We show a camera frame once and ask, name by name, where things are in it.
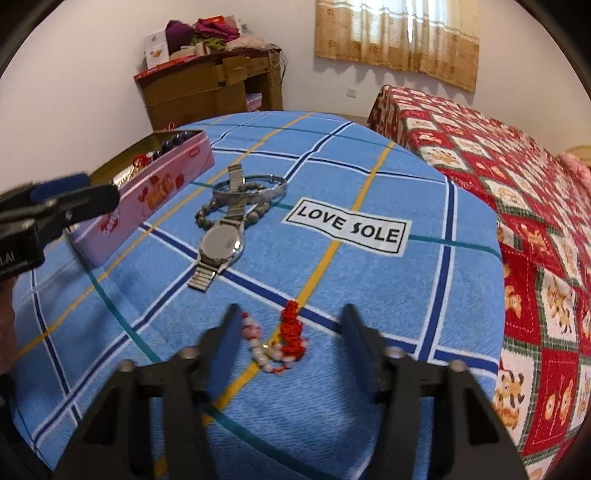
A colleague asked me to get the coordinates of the pearl necklace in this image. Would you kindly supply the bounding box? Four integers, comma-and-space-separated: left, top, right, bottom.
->
113, 164, 144, 190

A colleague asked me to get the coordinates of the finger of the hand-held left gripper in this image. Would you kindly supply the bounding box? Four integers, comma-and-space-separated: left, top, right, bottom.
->
46, 184, 122, 228
28, 172, 92, 204

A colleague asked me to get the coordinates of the white cardboard box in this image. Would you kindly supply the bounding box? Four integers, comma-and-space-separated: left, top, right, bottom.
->
144, 31, 169, 70

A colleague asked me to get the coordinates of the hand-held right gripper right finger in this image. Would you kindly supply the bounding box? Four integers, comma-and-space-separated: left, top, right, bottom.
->
341, 304, 529, 480

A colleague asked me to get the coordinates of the beige window curtain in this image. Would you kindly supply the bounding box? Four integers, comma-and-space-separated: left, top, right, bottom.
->
315, 0, 481, 93

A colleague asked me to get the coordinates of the purple cloth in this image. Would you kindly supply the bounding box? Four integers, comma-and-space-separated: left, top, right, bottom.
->
165, 19, 197, 51

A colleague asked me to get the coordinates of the flat red box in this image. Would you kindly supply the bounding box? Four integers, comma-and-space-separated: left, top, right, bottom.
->
134, 55, 197, 81

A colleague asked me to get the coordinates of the silver bangle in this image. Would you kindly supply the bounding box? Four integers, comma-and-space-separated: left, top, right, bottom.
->
212, 174, 288, 208

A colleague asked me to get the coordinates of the blue plaid tablecloth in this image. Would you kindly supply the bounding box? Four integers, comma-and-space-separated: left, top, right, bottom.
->
9, 111, 504, 480

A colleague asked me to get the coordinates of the purple bead bracelet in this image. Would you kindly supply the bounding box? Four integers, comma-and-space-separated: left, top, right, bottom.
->
150, 131, 191, 162

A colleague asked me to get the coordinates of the magenta cloth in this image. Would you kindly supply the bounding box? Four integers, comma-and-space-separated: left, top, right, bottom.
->
194, 16, 241, 42

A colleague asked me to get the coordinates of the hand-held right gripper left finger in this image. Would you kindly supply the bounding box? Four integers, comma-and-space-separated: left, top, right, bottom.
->
53, 303, 245, 480

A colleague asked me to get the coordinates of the red patchwork bed quilt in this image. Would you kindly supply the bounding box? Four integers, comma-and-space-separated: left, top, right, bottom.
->
367, 84, 591, 480

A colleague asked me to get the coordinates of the bead bracelet with red tassel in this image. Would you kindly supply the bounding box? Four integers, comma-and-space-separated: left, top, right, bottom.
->
240, 300, 310, 376

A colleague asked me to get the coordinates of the brown bead bracelet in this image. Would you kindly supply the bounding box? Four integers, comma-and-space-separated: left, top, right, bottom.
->
195, 182, 273, 229

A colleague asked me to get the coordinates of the pale pink cloth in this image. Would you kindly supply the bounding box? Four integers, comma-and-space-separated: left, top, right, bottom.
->
222, 33, 269, 51

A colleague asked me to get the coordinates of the pink pillow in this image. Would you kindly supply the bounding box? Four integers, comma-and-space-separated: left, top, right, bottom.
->
556, 151, 591, 195

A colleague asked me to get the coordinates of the pink tin box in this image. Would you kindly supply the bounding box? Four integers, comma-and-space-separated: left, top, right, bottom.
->
65, 129, 216, 268

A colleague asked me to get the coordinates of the brown wooden cabinet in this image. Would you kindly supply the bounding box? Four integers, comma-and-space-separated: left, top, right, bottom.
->
134, 48, 283, 132

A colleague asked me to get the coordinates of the silver metal wristwatch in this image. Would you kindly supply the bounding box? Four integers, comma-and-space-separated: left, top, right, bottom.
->
187, 164, 245, 292

